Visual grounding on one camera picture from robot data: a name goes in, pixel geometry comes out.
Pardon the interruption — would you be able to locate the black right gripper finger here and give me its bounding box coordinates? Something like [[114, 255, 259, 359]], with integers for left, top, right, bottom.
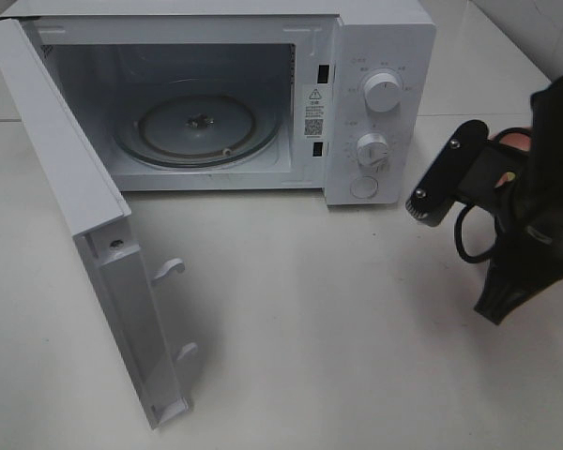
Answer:
[[474, 260, 558, 324]]

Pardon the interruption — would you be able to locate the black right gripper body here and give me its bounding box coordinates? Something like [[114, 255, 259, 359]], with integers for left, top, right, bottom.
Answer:
[[454, 140, 563, 277]]

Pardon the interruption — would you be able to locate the white timer knob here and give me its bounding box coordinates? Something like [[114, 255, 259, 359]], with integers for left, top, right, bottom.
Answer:
[[357, 133, 389, 168]]

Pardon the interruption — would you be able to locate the round white door button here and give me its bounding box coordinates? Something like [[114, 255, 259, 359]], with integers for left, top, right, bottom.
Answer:
[[350, 176, 378, 200]]

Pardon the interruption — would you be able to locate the white microwave door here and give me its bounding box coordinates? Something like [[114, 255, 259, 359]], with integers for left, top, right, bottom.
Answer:
[[0, 19, 197, 428]]

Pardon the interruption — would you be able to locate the pink round plate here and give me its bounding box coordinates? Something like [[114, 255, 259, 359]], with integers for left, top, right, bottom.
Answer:
[[490, 127, 532, 152]]

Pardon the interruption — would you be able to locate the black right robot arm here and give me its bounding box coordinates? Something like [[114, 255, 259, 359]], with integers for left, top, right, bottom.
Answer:
[[474, 76, 563, 324]]

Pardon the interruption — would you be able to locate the upper white power knob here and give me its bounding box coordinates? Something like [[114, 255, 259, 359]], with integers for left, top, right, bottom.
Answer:
[[362, 69, 403, 113]]

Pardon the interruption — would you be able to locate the white microwave oven body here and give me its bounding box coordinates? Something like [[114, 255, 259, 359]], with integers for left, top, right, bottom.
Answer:
[[0, 1, 436, 205]]

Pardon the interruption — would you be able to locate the white warning label sticker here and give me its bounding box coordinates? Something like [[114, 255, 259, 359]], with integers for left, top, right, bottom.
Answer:
[[300, 84, 331, 139]]

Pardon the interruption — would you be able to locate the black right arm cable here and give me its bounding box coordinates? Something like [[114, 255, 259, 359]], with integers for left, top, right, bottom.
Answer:
[[452, 126, 534, 266]]

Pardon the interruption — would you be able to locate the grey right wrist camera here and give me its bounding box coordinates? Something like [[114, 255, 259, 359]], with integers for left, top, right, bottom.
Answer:
[[405, 119, 489, 227]]

